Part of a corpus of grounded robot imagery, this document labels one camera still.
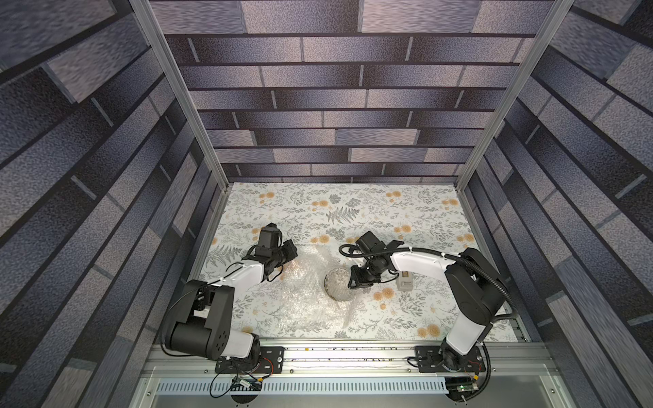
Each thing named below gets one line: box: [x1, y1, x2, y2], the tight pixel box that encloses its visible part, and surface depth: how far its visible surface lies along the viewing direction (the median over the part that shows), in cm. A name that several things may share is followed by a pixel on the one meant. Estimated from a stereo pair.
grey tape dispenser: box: [396, 270, 415, 293], surface depth 89 cm
